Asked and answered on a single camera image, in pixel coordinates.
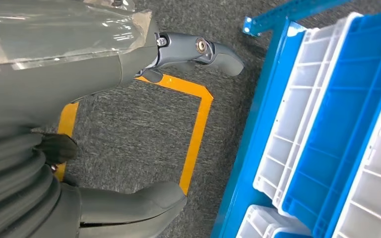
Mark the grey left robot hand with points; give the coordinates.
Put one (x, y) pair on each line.
(52, 59)

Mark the white plastic crate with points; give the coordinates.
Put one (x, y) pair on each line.
(374, 180)
(259, 223)
(292, 98)

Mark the dark robot foot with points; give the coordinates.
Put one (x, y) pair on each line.
(59, 148)

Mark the blue metal shelf rack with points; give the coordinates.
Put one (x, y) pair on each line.
(243, 164)

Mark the blue plastic crate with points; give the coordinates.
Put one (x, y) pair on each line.
(341, 115)

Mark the yellow floor tape square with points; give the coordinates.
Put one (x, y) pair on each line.
(197, 131)

